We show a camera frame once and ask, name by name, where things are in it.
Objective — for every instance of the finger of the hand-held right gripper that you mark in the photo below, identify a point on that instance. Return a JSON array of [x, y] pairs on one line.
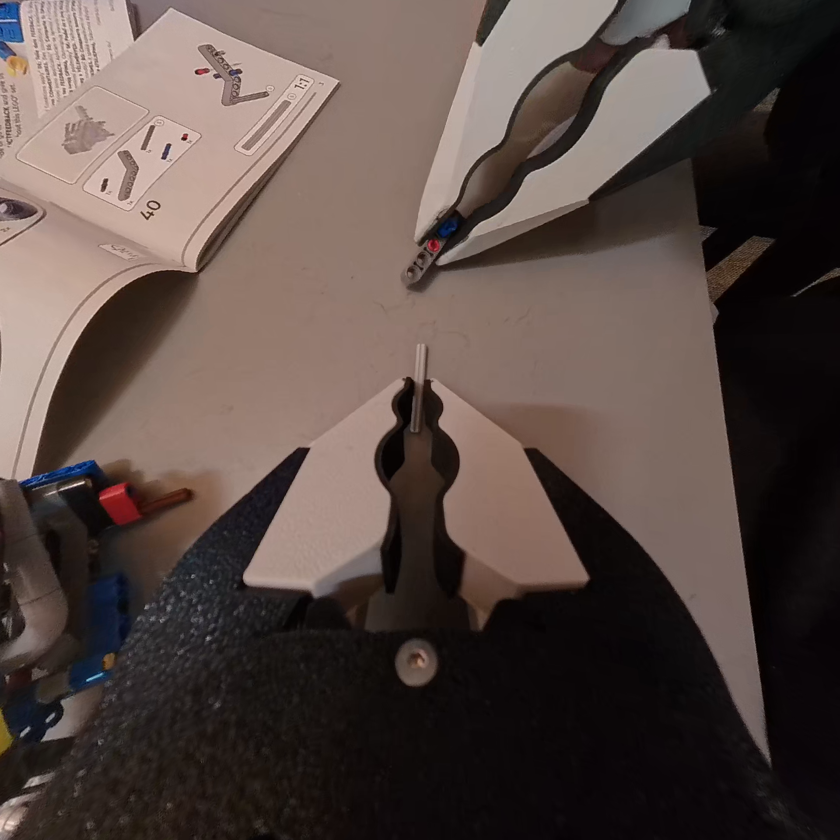
[[630, 124], [512, 65]]

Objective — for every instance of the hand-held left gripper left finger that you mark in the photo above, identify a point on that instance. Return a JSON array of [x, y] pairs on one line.
[[321, 525]]

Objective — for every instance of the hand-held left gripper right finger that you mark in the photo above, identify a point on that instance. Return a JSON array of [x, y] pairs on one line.
[[518, 525]]

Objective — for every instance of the grey lego axle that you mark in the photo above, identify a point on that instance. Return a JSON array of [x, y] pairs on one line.
[[421, 387]]

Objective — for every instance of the grey bent lego beam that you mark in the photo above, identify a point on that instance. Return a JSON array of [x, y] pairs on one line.
[[417, 270]]

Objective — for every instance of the partly built lego model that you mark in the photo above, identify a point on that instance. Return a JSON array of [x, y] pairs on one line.
[[52, 577]]

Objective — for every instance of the lego instruction booklet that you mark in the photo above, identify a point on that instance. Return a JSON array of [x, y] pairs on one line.
[[164, 131]]

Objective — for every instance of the person's black clothing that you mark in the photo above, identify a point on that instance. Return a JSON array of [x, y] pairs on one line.
[[787, 525]]

